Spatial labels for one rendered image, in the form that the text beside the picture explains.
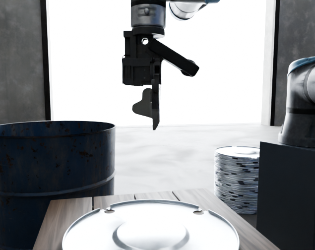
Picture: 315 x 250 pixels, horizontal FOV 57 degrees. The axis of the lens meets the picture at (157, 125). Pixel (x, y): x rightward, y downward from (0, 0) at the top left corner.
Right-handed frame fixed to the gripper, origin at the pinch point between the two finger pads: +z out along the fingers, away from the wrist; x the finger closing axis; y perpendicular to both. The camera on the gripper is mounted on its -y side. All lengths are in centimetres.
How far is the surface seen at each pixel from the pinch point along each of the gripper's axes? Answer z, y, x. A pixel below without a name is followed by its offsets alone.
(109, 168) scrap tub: 17.0, 16.4, -24.7
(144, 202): 17.0, 2.8, 1.9
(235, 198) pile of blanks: 44, -34, -75
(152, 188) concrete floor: 52, 9, -109
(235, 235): 16.9, -14.1, 15.7
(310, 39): -99, -242, -470
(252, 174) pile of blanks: 32, -41, -74
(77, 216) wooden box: 17.3, 15.3, 9.2
